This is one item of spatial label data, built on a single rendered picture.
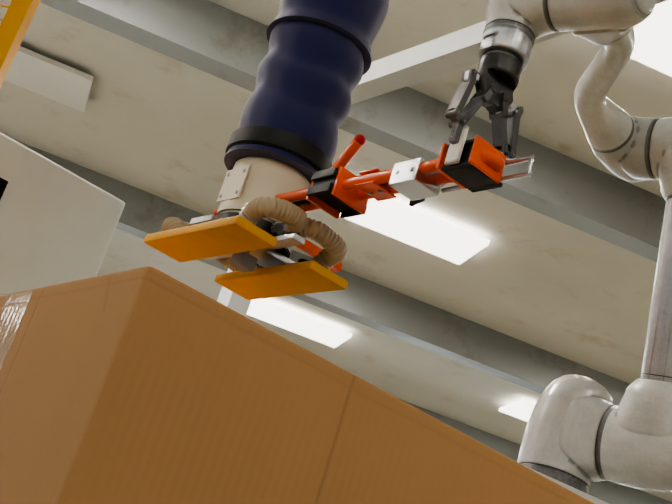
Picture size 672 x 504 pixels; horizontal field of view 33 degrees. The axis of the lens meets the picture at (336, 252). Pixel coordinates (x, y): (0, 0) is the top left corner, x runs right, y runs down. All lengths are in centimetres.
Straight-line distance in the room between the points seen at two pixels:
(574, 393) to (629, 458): 18
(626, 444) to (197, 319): 165
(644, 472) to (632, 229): 546
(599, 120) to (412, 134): 491
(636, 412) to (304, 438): 158
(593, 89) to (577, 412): 65
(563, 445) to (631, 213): 545
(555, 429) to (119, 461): 173
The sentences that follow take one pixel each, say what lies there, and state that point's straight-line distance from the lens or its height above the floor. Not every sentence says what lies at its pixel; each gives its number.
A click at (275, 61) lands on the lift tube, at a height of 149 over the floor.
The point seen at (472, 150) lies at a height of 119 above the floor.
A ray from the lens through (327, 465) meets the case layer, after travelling 81.
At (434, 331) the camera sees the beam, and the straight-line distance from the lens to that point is 1079.
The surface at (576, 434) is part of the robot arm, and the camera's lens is 237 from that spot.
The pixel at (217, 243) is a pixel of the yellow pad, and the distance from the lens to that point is 225.
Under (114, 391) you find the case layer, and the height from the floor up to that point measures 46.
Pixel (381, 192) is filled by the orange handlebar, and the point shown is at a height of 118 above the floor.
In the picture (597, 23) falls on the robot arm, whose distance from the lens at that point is 200.
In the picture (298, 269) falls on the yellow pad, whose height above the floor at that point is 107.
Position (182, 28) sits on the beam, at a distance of 711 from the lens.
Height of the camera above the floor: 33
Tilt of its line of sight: 21 degrees up
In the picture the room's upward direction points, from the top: 18 degrees clockwise
